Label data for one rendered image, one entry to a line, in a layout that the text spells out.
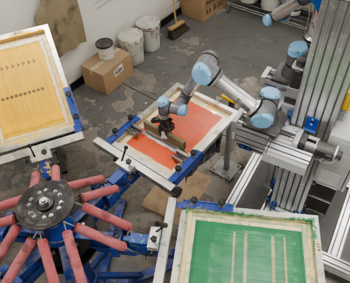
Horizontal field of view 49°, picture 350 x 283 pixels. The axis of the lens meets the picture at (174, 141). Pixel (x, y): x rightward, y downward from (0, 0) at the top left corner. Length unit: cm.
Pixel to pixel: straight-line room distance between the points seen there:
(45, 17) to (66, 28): 29
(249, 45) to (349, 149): 303
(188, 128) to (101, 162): 138
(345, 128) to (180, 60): 290
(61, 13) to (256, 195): 263
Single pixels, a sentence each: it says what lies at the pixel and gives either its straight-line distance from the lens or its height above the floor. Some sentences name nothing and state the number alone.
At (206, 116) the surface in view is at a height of 95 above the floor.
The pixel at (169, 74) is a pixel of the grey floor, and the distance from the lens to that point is 476.
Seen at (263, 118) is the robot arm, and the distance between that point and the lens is 213.
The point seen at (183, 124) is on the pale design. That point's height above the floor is 95.
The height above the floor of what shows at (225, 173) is 1.
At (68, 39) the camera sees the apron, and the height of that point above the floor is 68.
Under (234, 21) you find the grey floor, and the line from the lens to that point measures 574.
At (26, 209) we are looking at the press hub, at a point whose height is 131.
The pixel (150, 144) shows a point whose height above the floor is 95.
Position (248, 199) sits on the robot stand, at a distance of 329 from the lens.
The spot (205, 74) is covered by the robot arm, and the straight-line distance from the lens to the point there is 205.
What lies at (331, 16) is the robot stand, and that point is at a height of 194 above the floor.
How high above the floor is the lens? 295
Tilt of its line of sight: 48 degrees down
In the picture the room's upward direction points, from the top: 4 degrees counter-clockwise
